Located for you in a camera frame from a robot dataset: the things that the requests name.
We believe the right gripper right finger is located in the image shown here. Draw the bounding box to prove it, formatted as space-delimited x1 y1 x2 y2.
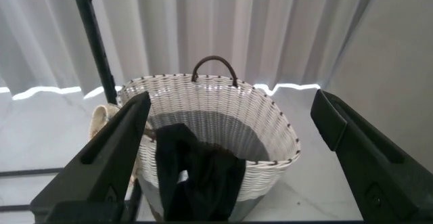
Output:
310 89 433 222

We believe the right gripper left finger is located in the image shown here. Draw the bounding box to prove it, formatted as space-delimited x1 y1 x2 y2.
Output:
30 91 152 222

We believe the black garment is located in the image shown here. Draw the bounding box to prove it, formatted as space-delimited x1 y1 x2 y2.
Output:
154 122 247 222

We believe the white laundry basket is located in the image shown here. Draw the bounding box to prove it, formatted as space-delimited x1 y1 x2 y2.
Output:
116 55 301 222

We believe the black clothes rack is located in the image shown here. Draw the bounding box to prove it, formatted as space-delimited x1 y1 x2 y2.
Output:
0 0 143 222

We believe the cream printed garment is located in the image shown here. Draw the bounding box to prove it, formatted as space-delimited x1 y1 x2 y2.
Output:
88 104 155 187

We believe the white curtain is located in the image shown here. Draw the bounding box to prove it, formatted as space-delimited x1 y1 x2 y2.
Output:
0 0 382 100

